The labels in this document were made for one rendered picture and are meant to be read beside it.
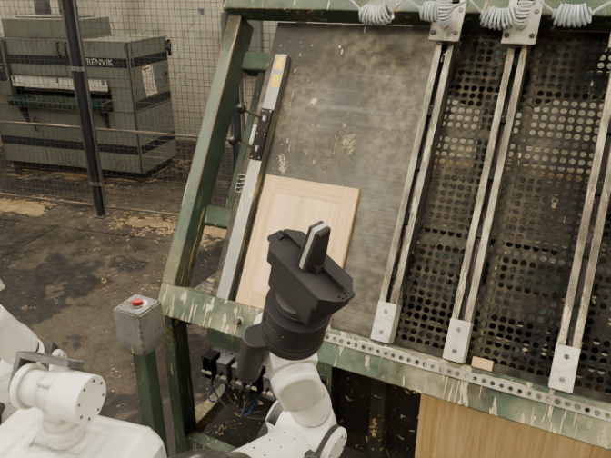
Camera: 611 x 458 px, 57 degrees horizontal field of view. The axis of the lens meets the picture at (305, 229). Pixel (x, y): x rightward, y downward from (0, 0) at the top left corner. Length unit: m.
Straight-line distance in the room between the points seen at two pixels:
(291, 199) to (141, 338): 0.72
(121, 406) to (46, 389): 2.28
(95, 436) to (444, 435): 1.56
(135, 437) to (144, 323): 1.17
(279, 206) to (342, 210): 0.25
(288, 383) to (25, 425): 0.41
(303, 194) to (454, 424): 0.99
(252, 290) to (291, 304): 1.39
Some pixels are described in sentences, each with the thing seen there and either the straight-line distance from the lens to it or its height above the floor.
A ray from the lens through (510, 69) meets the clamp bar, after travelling 1.95.
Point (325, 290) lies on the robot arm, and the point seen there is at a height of 1.64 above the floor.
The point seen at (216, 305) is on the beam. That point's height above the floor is 0.88.
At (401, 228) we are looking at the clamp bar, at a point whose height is 1.24.
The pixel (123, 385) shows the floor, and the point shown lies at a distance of 3.26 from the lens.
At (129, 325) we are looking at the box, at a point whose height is 0.88.
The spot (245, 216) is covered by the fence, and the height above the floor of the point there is 1.17.
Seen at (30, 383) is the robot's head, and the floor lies 1.47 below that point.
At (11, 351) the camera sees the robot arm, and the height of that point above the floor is 1.33.
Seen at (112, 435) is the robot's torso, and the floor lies 1.37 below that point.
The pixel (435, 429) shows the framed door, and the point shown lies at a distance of 2.24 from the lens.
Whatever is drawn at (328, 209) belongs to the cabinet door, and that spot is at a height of 1.23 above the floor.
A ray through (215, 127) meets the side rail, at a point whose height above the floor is 1.44.
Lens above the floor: 1.96
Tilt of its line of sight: 24 degrees down
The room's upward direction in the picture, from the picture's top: straight up
